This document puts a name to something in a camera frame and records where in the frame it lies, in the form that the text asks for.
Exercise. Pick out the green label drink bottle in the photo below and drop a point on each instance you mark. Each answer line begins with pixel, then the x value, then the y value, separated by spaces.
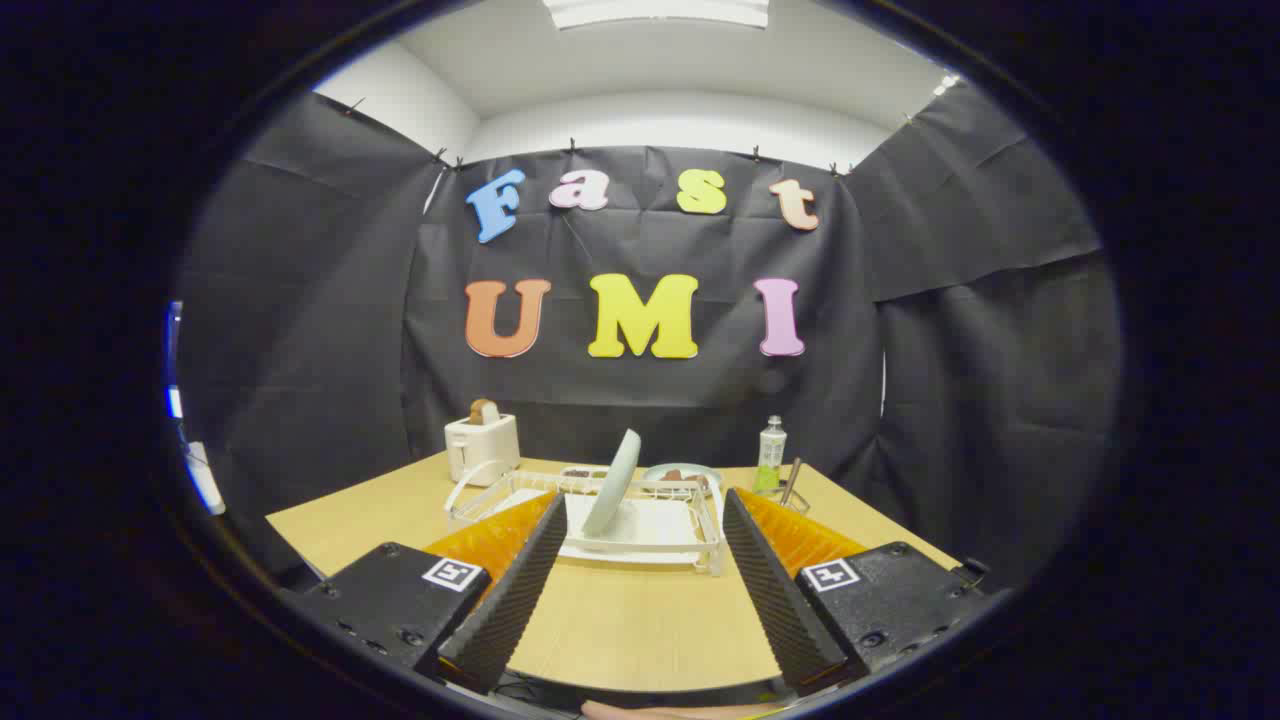
pixel 771 455

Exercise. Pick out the bread slice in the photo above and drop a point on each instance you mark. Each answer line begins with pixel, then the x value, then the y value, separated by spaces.
pixel 484 411

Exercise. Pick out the ceiling light panel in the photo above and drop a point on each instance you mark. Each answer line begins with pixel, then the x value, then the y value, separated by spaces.
pixel 655 10

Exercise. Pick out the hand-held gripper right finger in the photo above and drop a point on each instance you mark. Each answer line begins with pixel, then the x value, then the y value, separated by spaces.
pixel 785 610

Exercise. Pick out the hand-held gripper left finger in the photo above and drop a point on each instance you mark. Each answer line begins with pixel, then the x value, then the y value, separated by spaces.
pixel 505 610

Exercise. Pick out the white divided seasoning tray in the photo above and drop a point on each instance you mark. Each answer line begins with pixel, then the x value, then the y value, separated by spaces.
pixel 582 472

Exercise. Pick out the white toaster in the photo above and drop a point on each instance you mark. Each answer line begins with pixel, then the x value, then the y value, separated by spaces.
pixel 482 450

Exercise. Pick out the pale green plate with meat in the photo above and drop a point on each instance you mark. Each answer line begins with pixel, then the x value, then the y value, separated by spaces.
pixel 692 469

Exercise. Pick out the black backdrop cloth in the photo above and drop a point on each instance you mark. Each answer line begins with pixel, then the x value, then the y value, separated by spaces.
pixel 650 400

